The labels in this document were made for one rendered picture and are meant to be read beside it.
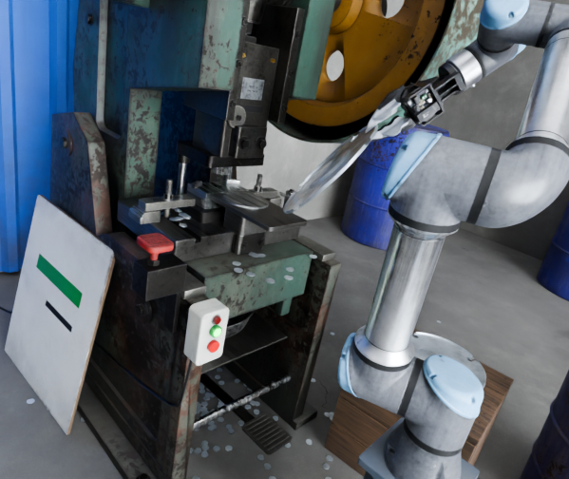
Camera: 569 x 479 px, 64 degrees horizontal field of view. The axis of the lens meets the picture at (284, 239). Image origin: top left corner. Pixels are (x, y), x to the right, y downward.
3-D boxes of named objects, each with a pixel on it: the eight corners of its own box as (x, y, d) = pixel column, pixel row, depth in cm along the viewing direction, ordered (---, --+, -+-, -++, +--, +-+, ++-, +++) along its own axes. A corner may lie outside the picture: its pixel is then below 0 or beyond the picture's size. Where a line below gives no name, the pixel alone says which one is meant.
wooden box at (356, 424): (477, 459, 158) (514, 379, 146) (437, 532, 130) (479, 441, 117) (376, 395, 180) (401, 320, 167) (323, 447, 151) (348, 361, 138)
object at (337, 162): (267, 227, 111) (265, 225, 111) (325, 158, 126) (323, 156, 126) (336, 186, 87) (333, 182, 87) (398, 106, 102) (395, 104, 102)
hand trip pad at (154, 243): (173, 276, 97) (177, 243, 95) (148, 281, 93) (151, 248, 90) (157, 262, 102) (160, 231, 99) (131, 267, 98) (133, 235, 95)
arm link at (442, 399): (464, 463, 82) (489, 404, 77) (391, 429, 87) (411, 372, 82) (468, 422, 93) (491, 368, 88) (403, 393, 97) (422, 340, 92)
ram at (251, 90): (273, 161, 124) (293, 45, 114) (230, 162, 114) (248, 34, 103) (234, 143, 135) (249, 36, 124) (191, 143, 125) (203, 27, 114)
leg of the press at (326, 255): (315, 417, 163) (382, 174, 130) (293, 431, 155) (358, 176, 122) (176, 297, 219) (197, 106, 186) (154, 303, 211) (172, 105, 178)
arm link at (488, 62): (508, 5, 92) (502, 31, 100) (461, 39, 93) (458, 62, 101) (535, 31, 89) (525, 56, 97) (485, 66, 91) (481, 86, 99)
